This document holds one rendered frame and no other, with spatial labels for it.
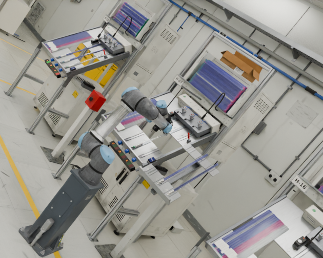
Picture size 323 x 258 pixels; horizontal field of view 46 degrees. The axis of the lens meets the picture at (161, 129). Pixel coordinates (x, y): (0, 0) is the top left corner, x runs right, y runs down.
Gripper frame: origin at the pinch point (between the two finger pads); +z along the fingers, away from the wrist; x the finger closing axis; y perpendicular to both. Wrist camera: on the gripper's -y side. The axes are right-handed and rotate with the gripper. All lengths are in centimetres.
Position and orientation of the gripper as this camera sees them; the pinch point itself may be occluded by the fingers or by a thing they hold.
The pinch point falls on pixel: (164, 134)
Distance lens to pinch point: 308.9
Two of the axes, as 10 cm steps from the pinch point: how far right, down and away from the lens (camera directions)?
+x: -5.5, -5.7, 6.1
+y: 8.3, -4.9, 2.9
